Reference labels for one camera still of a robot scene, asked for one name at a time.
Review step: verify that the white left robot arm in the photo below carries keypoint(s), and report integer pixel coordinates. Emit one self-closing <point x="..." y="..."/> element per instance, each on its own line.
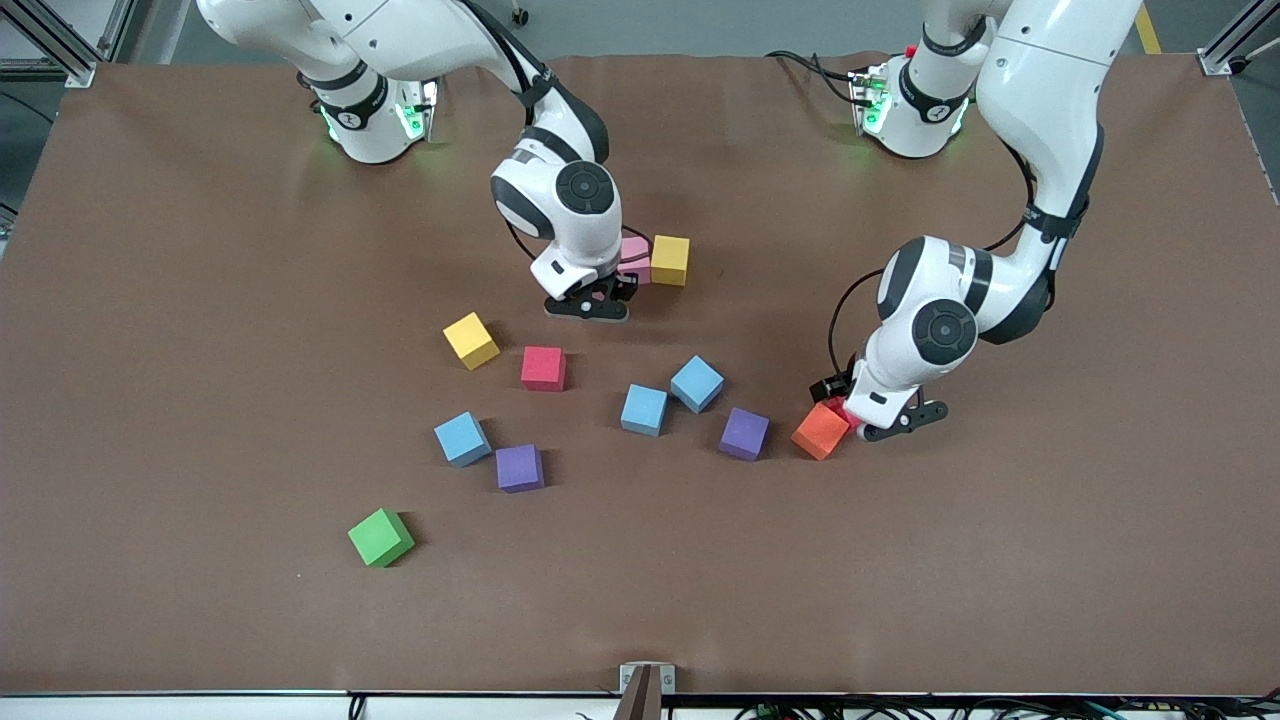
<point x="1050" y="90"/>

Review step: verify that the white table edge rail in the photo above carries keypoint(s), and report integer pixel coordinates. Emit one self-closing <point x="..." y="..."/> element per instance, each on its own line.
<point x="150" y="708"/>

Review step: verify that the blue foam block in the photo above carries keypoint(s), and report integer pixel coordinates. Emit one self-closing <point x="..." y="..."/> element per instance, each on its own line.
<point x="462" y="439"/>
<point x="644" y="410"/>
<point x="697" y="384"/>

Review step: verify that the pink foam block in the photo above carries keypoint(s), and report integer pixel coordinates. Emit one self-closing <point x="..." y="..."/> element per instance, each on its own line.
<point x="637" y="258"/>
<point x="602" y="291"/>

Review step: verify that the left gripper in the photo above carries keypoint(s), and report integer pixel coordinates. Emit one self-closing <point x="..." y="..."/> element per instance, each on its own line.
<point x="829" y="387"/>

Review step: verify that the yellow foam block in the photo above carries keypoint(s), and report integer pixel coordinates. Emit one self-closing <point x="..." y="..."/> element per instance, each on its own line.
<point x="470" y="340"/>
<point x="669" y="260"/>

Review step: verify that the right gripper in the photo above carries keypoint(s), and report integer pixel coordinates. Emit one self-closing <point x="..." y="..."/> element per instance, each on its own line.
<point x="624" y="285"/>

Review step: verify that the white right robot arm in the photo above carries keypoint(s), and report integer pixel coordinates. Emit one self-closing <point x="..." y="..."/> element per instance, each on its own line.
<point x="575" y="235"/>

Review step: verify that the orange foam block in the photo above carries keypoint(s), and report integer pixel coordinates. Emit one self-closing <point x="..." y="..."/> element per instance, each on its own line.
<point x="819" y="432"/>

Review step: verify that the purple foam block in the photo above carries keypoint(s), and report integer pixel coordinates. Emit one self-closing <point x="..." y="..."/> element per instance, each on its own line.
<point x="519" y="468"/>
<point x="744" y="433"/>

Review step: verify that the aluminium frame profile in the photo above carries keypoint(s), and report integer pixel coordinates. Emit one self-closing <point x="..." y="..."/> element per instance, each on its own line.
<point x="75" y="70"/>
<point x="1225" y="55"/>

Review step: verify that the green foam block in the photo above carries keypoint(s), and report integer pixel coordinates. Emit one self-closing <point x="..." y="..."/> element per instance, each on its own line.
<point x="380" y="537"/>

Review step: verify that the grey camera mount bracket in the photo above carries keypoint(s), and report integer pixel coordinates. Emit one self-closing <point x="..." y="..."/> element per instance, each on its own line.
<point x="647" y="690"/>

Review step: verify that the brown table cover sheet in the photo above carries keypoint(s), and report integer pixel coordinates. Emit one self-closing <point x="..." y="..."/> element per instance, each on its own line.
<point x="1000" y="560"/>

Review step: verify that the red foam block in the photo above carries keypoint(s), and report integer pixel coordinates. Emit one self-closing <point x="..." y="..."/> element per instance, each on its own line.
<point x="842" y="410"/>
<point x="543" y="368"/>

